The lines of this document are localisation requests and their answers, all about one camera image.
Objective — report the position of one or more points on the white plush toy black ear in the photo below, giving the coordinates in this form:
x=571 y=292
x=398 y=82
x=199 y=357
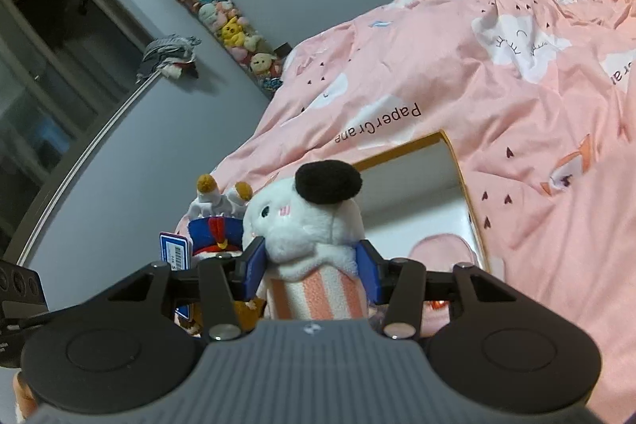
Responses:
x=298 y=225

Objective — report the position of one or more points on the glass sliding door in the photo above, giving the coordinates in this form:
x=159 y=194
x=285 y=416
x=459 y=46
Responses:
x=49 y=56

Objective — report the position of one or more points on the pink plush toy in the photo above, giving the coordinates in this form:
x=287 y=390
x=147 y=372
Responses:
x=439 y=250

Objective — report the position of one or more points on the hanging column of plush toys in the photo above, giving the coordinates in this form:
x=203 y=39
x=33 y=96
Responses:
x=231 y=31

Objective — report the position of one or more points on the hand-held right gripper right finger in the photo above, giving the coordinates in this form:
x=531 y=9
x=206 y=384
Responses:
x=370 y=277

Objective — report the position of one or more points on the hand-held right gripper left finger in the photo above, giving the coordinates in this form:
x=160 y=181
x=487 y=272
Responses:
x=251 y=274

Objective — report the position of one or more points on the orange cardboard box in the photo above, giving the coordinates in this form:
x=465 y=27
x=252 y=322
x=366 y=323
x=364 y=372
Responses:
x=427 y=200

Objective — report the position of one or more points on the blue and red plush doll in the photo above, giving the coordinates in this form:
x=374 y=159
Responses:
x=216 y=230

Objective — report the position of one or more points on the person's left hand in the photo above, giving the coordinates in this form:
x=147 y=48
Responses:
x=22 y=393

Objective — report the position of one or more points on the black wall fitting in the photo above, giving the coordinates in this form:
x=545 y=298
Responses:
x=282 y=49

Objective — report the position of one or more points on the pink printed duvet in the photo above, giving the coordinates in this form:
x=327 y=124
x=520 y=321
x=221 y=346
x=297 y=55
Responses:
x=546 y=156

